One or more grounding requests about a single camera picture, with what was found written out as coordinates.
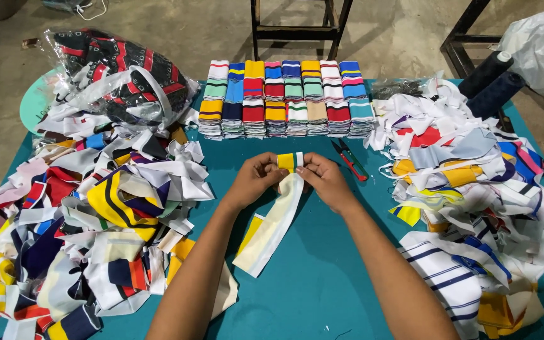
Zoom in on person's left hand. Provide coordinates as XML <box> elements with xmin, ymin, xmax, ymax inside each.
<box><xmin>225</xmin><ymin>151</ymin><xmax>290</xmax><ymax>211</ymax></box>

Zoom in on person's right hand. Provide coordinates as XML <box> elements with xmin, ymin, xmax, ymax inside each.
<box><xmin>296</xmin><ymin>152</ymin><xmax>359</xmax><ymax>215</ymax></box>

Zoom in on cream yellow striped knit collar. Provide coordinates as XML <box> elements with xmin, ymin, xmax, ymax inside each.
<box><xmin>232</xmin><ymin>151</ymin><xmax>306</xmax><ymax>278</ymax></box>

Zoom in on red green thread snips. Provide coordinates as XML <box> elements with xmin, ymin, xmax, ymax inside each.
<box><xmin>331</xmin><ymin>138</ymin><xmax>370</xmax><ymax>182</ymax></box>

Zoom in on rows of folded striped collars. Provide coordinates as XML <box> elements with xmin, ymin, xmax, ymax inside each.
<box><xmin>198</xmin><ymin>59</ymin><xmax>376</xmax><ymax>140</ymax></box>

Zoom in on clear bag of dark scraps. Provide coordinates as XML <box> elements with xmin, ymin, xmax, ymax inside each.
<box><xmin>370</xmin><ymin>78</ymin><xmax>426</xmax><ymax>101</ymax></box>

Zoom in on heap of white striped collars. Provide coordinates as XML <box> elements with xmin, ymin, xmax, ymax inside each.
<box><xmin>365</xmin><ymin>71</ymin><xmax>544</xmax><ymax>340</ymax></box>

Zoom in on plastic bag of black collars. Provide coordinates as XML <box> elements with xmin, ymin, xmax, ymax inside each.
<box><xmin>41</xmin><ymin>27</ymin><xmax>201</xmax><ymax>134</ymax></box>

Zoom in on large heap of knit collars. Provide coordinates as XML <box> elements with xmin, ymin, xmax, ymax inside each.
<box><xmin>0</xmin><ymin>101</ymin><xmax>216</xmax><ymax>340</ymax></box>

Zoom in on dark navy thread cone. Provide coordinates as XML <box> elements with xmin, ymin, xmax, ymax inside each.
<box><xmin>467</xmin><ymin>71</ymin><xmax>527</xmax><ymax>120</ymax></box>

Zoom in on black thread cone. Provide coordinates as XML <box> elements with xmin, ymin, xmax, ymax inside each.
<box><xmin>458</xmin><ymin>50</ymin><xmax>514</xmax><ymax>100</ymax></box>

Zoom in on mint green round plate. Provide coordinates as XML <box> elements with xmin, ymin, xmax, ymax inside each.
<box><xmin>19</xmin><ymin>66</ymin><xmax>67</xmax><ymax>137</ymax></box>

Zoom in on white plastic bag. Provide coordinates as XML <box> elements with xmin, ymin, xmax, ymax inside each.
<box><xmin>495</xmin><ymin>7</ymin><xmax>544</xmax><ymax>105</ymax></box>

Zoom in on dark wooden bench frame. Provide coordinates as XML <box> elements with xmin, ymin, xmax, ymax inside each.
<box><xmin>439</xmin><ymin>0</ymin><xmax>506</xmax><ymax>79</ymax></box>

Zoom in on white cable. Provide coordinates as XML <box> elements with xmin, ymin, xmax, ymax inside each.
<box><xmin>71</xmin><ymin>0</ymin><xmax>108</xmax><ymax>21</ymax></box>

